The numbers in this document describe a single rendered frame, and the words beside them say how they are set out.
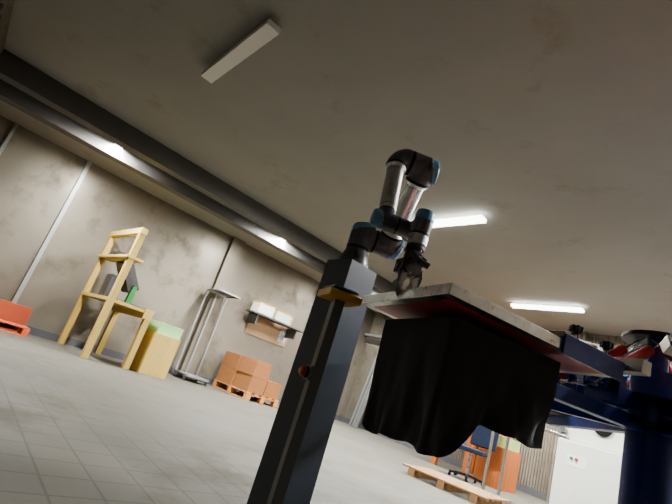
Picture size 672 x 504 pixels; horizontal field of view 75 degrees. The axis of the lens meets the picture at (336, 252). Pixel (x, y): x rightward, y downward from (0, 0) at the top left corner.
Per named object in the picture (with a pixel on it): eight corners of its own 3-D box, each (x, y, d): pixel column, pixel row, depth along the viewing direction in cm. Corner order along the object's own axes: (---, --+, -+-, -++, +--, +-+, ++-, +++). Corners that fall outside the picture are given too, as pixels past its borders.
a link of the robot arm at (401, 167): (393, 136, 201) (375, 214, 172) (415, 145, 202) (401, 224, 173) (383, 154, 210) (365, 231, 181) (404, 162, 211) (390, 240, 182)
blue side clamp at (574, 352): (563, 352, 146) (566, 332, 148) (550, 352, 151) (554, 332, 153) (622, 382, 155) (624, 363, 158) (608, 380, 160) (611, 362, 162)
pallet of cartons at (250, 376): (246, 395, 977) (258, 361, 999) (278, 408, 879) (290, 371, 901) (210, 385, 923) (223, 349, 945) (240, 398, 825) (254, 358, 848)
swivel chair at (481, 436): (470, 484, 641) (484, 415, 670) (440, 471, 684) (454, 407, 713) (491, 489, 673) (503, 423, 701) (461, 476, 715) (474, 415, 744)
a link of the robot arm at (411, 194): (367, 246, 228) (412, 147, 206) (394, 255, 230) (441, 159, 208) (368, 256, 217) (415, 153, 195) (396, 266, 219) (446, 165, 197)
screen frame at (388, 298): (449, 293, 133) (452, 282, 134) (361, 303, 185) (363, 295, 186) (620, 378, 157) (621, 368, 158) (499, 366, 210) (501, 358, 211)
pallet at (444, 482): (511, 511, 496) (513, 502, 499) (482, 507, 450) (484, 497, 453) (431, 476, 573) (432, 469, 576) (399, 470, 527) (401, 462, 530)
